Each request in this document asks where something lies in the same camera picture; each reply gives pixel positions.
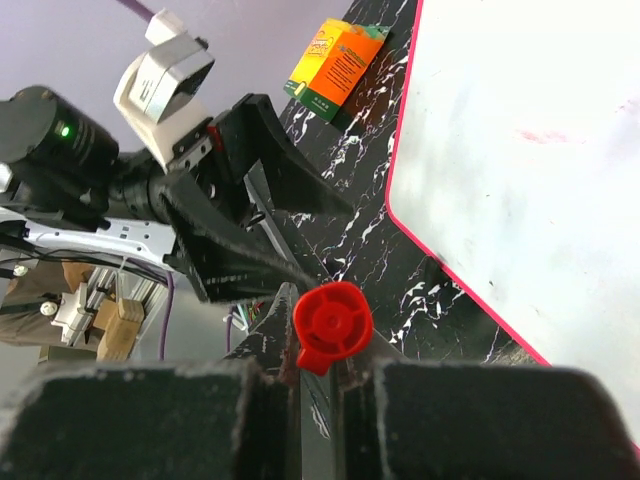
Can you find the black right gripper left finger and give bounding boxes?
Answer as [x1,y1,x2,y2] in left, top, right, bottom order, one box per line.
[0,282,302,480]

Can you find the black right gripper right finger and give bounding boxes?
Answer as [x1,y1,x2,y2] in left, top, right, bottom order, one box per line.
[330,349,639,479]

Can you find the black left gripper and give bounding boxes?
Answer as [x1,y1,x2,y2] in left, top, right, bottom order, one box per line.
[107,93,353,303]

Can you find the red marker cap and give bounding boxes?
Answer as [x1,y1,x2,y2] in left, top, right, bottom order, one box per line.
[293,281,374,376]

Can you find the pink framed whiteboard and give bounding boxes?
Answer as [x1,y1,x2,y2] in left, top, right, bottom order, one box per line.
[385,0,640,367]

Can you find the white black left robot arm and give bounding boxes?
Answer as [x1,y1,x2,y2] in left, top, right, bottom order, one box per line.
[1,85,353,303]

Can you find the orange yellow snack box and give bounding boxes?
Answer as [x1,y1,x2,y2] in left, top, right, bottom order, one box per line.
[284,18,390,122]

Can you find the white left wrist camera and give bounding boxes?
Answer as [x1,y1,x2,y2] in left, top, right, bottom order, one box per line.
[113,9,215,170]

